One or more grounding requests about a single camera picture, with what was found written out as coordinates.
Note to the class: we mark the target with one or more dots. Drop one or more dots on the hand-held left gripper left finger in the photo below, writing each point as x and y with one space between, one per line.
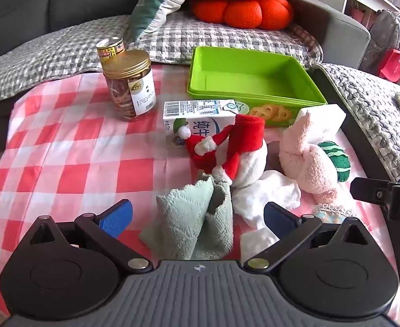
114 218

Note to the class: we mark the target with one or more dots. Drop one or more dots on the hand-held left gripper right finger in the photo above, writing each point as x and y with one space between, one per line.
278 218

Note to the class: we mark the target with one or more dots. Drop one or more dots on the white cloth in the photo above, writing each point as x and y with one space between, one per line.
264 190

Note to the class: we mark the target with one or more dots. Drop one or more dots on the green watermelon plush toy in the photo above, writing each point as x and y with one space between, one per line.
339 160

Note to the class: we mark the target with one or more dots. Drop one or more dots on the green fleece cloth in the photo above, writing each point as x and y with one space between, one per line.
186 218

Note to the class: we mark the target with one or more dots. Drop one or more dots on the santa plush toy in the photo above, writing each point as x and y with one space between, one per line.
251 133

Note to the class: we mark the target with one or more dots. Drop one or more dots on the pink plush toy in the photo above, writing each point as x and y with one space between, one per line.
305 163

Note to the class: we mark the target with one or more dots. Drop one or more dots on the grey quilted blanket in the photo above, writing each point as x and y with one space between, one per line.
367 109

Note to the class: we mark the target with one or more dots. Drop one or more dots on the pink checked tablecloth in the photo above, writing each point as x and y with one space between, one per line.
67 150

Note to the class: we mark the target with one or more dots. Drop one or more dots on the white sponge block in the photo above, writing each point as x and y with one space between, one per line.
326 115

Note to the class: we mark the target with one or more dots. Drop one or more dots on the red bag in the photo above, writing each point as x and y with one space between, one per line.
392 63

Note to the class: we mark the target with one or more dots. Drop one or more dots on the clear jar gold lid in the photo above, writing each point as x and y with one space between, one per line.
128 88

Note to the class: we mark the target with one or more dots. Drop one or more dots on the white milk carton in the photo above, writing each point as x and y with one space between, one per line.
196 109

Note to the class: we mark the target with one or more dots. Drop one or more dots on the grey backpack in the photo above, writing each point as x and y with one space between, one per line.
387 30

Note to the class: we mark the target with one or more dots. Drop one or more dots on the metal can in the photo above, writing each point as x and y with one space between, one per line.
110 49

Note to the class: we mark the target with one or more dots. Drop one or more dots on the grey checked blanket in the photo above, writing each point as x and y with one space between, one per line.
50 54

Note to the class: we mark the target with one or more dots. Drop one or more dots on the orange pumpkin cushion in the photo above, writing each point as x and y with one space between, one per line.
244 10

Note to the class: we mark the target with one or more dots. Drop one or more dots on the green and white pillow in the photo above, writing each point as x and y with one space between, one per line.
152 3

